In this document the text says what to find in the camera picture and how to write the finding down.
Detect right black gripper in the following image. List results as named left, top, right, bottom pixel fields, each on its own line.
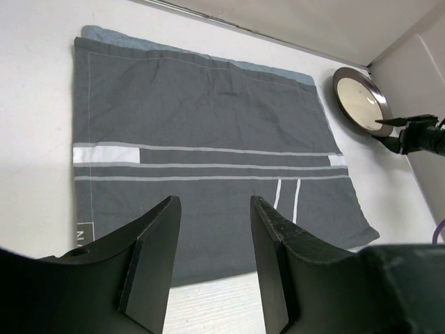
left=372, top=115, right=444, bottom=157

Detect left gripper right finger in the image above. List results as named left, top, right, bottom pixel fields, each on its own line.
left=250, top=196, right=444, bottom=333

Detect round metal plate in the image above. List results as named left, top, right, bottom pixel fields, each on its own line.
left=332, top=67, right=393, bottom=137

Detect grey striped cloth placemat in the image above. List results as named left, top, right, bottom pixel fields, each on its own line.
left=73, top=26, right=379, bottom=286

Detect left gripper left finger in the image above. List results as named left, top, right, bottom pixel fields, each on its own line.
left=1, top=196, right=181, bottom=333

